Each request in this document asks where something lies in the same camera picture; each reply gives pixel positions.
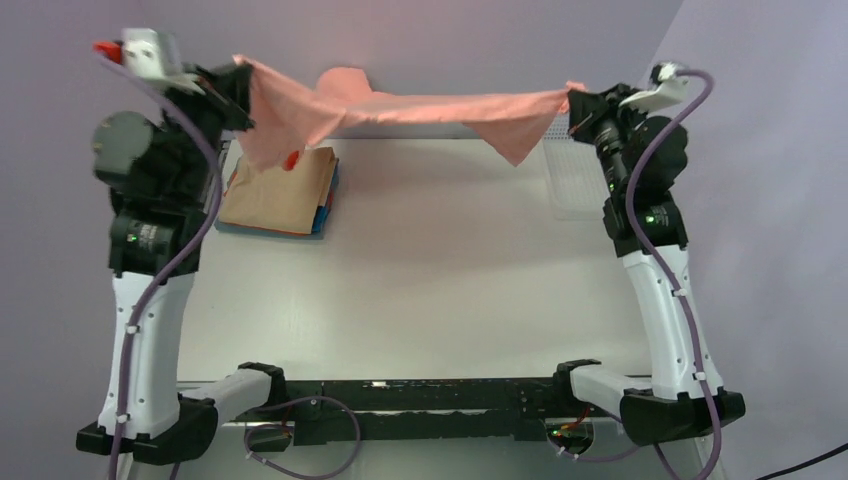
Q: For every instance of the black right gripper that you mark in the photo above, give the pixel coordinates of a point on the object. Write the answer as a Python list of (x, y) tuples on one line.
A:
[(589, 109)]

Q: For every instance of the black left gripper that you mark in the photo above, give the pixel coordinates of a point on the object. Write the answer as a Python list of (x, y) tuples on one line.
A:
[(227, 89)]

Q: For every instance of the pink t shirt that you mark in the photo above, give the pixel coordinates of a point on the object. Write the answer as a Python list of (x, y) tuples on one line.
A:
[(290, 116)]

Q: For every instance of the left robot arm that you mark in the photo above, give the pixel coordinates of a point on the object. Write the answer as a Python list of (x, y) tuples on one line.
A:
[(165, 187)]

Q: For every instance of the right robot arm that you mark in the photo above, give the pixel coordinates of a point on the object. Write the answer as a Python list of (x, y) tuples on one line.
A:
[(640, 155)]

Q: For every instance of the white plastic basket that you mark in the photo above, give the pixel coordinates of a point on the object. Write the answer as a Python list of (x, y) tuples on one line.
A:
[(576, 186)]

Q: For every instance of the beige folded t shirt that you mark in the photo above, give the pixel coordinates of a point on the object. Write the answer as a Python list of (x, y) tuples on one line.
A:
[(314, 164)]

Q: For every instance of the blue folded t shirt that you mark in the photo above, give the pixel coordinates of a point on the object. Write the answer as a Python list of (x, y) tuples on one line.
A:
[(323, 210)]

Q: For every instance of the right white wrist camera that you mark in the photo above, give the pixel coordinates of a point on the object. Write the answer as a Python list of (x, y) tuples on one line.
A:
[(668, 88)]

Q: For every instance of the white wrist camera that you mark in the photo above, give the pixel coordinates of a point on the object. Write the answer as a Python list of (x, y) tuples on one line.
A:
[(151, 56), (668, 88)]

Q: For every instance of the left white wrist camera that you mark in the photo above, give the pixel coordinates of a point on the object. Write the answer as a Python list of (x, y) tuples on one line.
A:
[(151, 56)]

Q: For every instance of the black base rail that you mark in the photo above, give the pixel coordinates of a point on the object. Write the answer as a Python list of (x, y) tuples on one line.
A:
[(521, 409)]

